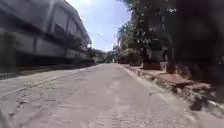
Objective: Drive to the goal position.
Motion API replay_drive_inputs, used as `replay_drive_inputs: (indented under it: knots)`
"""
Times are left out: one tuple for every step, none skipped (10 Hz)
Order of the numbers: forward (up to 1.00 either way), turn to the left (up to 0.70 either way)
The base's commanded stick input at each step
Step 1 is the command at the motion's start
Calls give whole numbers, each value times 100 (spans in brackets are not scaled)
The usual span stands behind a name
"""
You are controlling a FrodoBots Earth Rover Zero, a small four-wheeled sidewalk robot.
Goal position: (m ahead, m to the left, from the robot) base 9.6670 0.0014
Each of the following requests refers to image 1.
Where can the grey concrete road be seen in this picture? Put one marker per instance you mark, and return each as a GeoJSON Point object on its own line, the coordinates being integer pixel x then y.
{"type": "Point", "coordinates": [100, 100]}

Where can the row of leafy trees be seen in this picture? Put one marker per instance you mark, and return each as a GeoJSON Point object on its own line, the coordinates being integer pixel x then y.
{"type": "Point", "coordinates": [160, 30]}

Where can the dirt and rubble sidewalk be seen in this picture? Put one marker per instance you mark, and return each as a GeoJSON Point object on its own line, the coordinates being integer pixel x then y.
{"type": "Point", "coordinates": [176, 83]}

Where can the grey concrete building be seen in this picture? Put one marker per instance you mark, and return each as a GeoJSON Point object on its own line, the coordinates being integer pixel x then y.
{"type": "Point", "coordinates": [40, 36]}

